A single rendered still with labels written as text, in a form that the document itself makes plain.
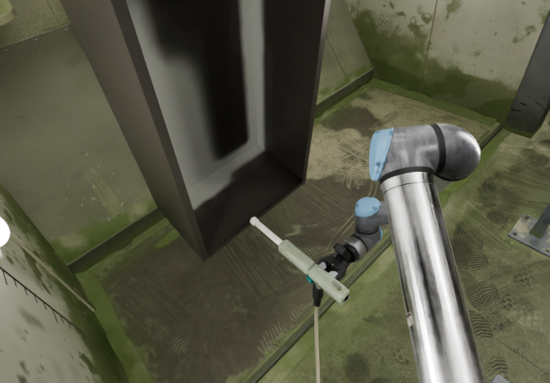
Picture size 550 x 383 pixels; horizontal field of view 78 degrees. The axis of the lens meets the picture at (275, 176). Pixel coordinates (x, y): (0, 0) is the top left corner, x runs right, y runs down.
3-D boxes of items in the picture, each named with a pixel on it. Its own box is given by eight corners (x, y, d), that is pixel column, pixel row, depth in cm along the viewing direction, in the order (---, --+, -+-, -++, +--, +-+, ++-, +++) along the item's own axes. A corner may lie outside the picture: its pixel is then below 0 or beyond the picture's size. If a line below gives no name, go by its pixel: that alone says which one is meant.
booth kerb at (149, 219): (79, 278, 190) (66, 265, 182) (78, 276, 192) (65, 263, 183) (372, 81, 304) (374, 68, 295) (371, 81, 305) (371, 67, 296)
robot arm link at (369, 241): (365, 214, 141) (364, 232, 146) (346, 231, 134) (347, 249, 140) (385, 224, 135) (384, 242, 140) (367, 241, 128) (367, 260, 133)
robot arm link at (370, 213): (382, 193, 131) (380, 218, 138) (352, 196, 132) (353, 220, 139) (389, 208, 124) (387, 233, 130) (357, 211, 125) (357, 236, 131)
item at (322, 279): (345, 321, 125) (352, 287, 110) (337, 330, 122) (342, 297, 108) (260, 245, 153) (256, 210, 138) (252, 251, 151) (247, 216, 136)
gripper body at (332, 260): (336, 285, 126) (355, 266, 133) (339, 272, 121) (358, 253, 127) (320, 272, 131) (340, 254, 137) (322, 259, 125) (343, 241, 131)
